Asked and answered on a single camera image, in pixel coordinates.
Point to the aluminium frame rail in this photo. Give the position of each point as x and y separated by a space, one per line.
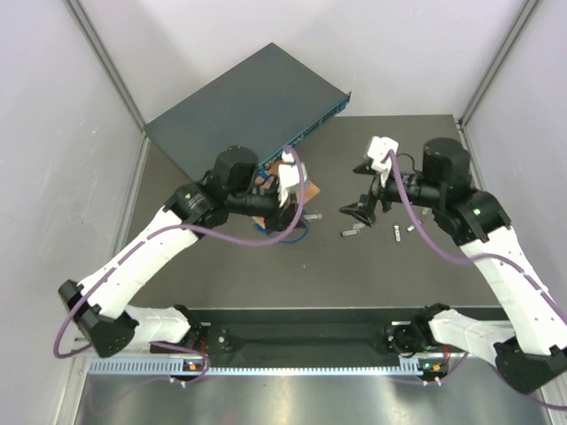
84 340

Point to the dark blue network switch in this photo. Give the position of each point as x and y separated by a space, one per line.
267 101

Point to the wooden board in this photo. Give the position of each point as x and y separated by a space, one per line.
266 177

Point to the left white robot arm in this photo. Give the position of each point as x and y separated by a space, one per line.
226 204

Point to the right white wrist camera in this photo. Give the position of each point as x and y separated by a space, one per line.
378 154

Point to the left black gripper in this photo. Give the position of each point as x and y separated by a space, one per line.
283 214

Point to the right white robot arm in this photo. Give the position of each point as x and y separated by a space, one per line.
467 226

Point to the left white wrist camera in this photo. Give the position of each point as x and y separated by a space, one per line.
292 174

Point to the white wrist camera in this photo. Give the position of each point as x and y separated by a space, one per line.
378 154
292 174

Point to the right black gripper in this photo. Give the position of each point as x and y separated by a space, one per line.
364 210

